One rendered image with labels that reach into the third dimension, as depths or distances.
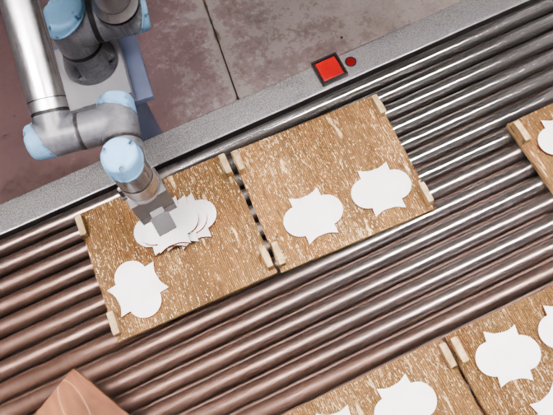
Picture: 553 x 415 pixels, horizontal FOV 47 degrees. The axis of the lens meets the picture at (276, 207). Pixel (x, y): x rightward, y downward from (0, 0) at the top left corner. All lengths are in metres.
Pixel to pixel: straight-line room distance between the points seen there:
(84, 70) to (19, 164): 1.19
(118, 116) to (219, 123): 0.50
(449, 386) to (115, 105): 0.93
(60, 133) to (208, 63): 1.71
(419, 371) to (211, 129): 0.81
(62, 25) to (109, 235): 0.53
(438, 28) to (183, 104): 1.34
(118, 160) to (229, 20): 1.93
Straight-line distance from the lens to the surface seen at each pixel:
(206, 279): 1.55
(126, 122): 1.27
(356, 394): 1.48
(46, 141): 1.31
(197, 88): 2.88
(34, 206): 1.77
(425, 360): 1.51
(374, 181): 1.60
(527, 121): 1.75
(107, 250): 1.64
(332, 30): 2.99
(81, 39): 1.75
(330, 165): 1.62
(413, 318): 1.54
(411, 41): 1.85
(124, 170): 1.21
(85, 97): 1.86
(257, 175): 1.62
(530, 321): 1.57
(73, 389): 1.48
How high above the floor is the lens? 2.41
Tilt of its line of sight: 69 degrees down
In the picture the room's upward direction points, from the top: 12 degrees counter-clockwise
